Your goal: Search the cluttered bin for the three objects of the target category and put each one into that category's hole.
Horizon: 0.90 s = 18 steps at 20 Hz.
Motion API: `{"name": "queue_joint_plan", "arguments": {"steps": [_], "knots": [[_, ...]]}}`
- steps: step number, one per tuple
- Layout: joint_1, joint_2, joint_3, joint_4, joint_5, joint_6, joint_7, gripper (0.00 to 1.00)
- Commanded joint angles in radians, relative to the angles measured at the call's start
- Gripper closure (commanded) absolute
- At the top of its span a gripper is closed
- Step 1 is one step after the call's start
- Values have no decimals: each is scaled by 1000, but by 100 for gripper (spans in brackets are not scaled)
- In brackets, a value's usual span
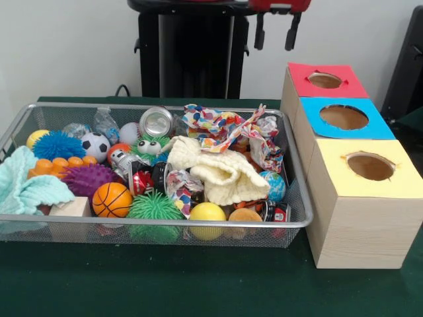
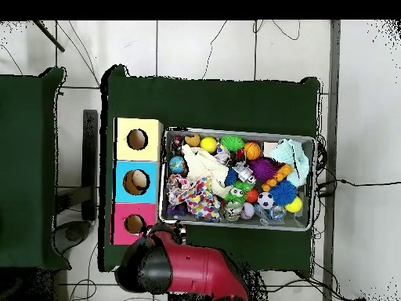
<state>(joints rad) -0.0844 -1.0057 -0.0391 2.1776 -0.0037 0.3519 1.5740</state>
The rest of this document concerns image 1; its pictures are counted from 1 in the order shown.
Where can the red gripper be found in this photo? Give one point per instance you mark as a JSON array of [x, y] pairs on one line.
[[281, 5]]

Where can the colourful dotted cloth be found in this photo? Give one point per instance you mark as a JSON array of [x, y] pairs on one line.
[[215, 122]]

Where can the wooden box with three holes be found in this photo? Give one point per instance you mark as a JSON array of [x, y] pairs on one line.
[[363, 231]]

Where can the silver mesh bin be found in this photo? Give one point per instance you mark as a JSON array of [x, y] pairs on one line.
[[99, 236]]

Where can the cream knitted cloth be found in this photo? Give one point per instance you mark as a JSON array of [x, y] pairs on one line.
[[224, 175]]

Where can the blue globe ball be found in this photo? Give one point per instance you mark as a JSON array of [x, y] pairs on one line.
[[274, 186]]

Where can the dark green tablecloth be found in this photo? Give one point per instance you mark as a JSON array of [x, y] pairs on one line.
[[198, 284], [413, 120]]

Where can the smooth yellow ball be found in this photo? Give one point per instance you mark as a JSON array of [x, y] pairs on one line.
[[207, 213]]

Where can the small soccer ball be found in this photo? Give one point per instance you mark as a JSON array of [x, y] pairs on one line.
[[96, 143]]

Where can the green spiky rubber ball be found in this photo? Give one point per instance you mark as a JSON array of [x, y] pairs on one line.
[[153, 208]]

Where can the orange toy basketball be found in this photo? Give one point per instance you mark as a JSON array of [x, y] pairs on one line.
[[112, 199]]

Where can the purple spiky ball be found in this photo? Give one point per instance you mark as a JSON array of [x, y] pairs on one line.
[[87, 178]]

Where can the blue spiky rubber ball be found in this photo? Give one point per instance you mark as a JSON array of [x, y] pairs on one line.
[[57, 145]]

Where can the mint green cloth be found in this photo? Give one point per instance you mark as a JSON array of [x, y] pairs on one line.
[[20, 185]]

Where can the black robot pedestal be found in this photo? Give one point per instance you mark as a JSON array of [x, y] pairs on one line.
[[195, 53]]

